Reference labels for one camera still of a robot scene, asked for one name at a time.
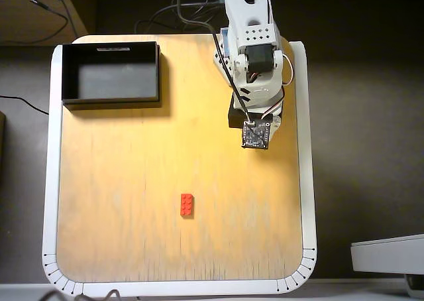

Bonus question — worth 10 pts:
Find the thin black cable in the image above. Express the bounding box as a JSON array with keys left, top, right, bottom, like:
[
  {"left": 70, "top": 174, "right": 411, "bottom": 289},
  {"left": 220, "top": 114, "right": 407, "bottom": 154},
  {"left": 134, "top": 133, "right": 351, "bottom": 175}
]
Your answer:
[{"left": 0, "top": 95, "right": 50, "bottom": 115}]

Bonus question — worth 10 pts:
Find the red lego block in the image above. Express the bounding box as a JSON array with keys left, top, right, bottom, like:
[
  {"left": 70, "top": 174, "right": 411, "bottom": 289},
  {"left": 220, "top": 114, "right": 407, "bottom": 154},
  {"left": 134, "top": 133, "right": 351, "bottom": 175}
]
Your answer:
[{"left": 180, "top": 192, "right": 195, "bottom": 219}]

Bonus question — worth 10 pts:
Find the black cable bundle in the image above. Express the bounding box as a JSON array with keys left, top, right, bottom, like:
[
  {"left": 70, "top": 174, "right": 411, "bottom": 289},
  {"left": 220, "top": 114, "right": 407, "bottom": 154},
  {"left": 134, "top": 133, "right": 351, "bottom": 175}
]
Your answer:
[{"left": 134, "top": 0, "right": 229, "bottom": 35}]

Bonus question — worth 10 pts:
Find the dark looped cable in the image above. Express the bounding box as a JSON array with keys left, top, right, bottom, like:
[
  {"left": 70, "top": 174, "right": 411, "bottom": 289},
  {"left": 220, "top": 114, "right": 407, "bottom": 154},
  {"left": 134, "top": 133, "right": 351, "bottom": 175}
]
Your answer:
[{"left": 41, "top": 288, "right": 123, "bottom": 301}]

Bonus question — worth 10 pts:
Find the brown wooden desk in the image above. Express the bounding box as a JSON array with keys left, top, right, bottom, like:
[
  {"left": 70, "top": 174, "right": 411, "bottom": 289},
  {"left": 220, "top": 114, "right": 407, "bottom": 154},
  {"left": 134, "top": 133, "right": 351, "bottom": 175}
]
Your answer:
[{"left": 0, "top": 0, "right": 424, "bottom": 46}]

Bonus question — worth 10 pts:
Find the white table edge frame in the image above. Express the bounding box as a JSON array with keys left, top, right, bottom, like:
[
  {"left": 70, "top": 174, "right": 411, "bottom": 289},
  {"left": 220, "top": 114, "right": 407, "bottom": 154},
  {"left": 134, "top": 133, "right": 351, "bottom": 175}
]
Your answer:
[{"left": 42, "top": 34, "right": 318, "bottom": 297}]

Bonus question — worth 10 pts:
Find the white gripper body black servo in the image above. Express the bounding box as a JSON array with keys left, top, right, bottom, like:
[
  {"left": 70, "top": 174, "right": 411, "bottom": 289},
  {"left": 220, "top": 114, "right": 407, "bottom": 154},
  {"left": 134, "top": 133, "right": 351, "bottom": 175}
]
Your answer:
[{"left": 228, "top": 96, "right": 283, "bottom": 141}]

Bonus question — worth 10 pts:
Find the black cable with plug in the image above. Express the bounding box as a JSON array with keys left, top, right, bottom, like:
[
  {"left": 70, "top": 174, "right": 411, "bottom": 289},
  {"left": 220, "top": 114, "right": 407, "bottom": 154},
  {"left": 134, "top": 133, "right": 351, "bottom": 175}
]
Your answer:
[{"left": 28, "top": 0, "right": 79, "bottom": 46}]

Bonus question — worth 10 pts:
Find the black rectangular bin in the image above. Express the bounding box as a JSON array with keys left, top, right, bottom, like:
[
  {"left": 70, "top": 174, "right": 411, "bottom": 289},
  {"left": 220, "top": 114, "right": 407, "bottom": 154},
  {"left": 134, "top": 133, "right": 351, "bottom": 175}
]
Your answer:
[{"left": 61, "top": 41, "right": 163, "bottom": 111}]

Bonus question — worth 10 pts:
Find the black camera cable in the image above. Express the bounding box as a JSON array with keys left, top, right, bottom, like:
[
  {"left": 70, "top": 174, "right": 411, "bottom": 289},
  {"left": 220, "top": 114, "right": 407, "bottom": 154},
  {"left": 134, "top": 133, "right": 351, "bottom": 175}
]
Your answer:
[{"left": 174, "top": 0, "right": 254, "bottom": 125}]

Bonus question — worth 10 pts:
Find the black wrist camera circuit board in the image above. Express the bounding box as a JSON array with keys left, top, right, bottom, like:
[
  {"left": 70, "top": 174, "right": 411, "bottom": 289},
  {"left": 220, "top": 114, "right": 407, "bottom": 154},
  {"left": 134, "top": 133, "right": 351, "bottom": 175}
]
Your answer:
[{"left": 240, "top": 119, "right": 272, "bottom": 151}]

